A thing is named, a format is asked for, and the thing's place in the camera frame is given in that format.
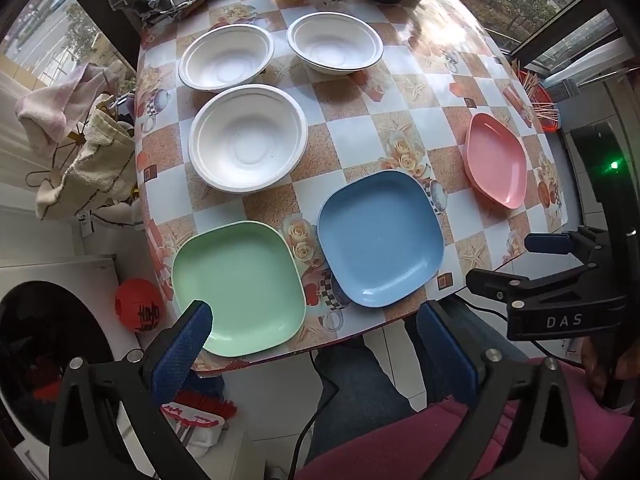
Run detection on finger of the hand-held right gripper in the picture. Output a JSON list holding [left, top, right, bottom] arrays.
[[466, 265, 608, 311], [524, 226, 610, 267]]

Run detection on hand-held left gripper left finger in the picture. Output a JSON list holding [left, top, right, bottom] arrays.
[[47, 300, 216, 480]]

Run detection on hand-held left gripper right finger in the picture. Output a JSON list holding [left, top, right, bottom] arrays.
[[416, 301, 598, 480]]

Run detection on green square plate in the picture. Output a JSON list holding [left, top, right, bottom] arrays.
[[171, 221, 307, 358]]

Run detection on pink square plate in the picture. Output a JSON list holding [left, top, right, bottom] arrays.
[[463, 113, 528, 210]]

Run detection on blue square plate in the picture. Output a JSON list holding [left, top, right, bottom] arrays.
[[317, 170, 445, 308]]

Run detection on white paper bowl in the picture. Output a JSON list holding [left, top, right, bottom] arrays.
[[178, 23, 275, 92], [188, 85, 309, 195], [287, 12, 384, 77]]

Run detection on person's right hand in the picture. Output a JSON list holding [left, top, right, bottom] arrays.
[[580, 335, 640, 401]]

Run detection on red paper lantern ball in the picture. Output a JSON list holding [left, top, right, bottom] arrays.
[[115, 278, 163, 333]]

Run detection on red and white package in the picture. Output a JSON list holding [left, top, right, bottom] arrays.
[[162, 389, 238, 458]]

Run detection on person's pink garment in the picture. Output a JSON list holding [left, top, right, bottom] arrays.
[[295, 355, 640, 480]]

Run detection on bundle of wooden toothpicks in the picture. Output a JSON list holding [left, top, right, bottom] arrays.
[[510, 60, 558, 122]]

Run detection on white washing machine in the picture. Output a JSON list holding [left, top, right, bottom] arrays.
[[0, 255, 146, 480]]

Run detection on red plastic basket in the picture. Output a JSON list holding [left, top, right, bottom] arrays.
[[517, 70, 562, 133]]

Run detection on hanging towels on rack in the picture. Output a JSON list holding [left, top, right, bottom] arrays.
[[35, 107, 137, 220]]

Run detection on checkered printed tablecloth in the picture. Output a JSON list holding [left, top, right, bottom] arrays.
[[134, 0, 571, 373]]

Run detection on pink towel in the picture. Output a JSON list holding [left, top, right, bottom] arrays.
[[15, 64, 108, 143]]

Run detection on black cable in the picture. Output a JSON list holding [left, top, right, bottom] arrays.
[[292, 350, 341, 480]]

